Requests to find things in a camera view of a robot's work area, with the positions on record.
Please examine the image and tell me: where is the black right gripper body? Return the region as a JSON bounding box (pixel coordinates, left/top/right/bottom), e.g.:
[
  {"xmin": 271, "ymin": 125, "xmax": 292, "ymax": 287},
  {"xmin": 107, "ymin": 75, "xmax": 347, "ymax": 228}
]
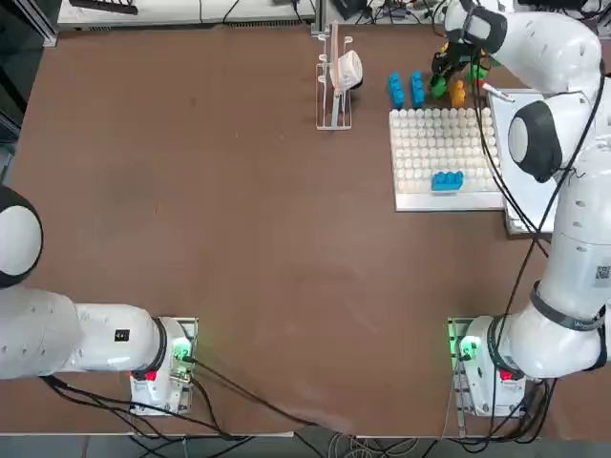
[{"xmin": 443, "ymin": 41, "xmax": 478, "ymax": 68}]

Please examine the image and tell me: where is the blue three-stud block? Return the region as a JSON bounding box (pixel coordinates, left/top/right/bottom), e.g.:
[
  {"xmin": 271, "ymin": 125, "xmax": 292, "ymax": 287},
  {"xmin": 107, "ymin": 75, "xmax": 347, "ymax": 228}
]
[
  {"xmin": 387, "ymin": 72, "xmax": 407, "ymax": 109},
  {"xmin": 409, "ymin": 71, "xmax": 427, "ymax": 109},
  {"xmin": 431, "ymin": 170, "xmax": 466, "ymax": 196}
]

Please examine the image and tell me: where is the red capped marker pen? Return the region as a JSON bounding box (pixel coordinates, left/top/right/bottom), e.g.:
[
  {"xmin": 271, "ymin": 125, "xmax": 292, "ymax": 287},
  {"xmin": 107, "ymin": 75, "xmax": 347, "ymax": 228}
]
[{"xmin": 480, "ymin": 81, "xmax": 516, "ymax": 104}]

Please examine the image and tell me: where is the white studded baseplate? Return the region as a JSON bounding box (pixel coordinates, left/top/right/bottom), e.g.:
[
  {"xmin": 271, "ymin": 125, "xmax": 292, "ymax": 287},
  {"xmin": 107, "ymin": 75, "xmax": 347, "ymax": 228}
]
[{"xmin": 389, "ymin": 107, "xmax": 506, "ymax": 213}]

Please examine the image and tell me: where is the white cup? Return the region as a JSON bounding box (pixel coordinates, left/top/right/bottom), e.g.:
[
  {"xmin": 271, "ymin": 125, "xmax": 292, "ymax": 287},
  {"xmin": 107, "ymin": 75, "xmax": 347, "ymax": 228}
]
[{"xmin": 329, "ymin": 50, "xmax": 365, "ymax": 92}]

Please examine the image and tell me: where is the black power strip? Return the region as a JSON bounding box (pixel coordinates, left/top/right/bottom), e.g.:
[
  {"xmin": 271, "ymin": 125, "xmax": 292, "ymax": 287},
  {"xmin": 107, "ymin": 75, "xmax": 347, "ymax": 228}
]
[{"xmin": 69, "ymin": 0, "xmax": 139, "ymax": 15}]

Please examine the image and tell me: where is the grey aluminium camera post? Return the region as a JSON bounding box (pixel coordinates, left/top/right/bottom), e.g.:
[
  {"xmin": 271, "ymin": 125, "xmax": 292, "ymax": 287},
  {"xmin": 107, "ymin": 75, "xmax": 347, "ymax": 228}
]
[{"xmin": 310, "ymin": 0, "xmax": 331, "ymax": 38}]

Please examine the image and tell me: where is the whiteboard with metal frame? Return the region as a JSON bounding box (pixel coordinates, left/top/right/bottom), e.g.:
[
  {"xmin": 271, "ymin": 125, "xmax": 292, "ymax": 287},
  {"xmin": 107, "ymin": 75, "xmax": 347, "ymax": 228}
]
[{"xmin": 486, "ymin": 88, "xmax": 598, "ymax": 237}]

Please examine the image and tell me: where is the black left arm base cable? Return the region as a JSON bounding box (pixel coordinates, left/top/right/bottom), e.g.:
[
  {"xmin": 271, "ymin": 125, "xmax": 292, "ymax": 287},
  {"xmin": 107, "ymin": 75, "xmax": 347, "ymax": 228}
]
[{"xmin": 37, "ymin": 355, "xmax": 357, "ymax": 440}]

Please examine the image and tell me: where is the aluminium frame post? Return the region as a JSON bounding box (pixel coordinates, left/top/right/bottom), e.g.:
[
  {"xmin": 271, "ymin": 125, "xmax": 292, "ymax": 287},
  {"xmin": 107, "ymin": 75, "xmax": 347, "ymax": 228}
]
[{"xmin": 42, "ymin": 0, "xmax": 61, "ymax": 48}]

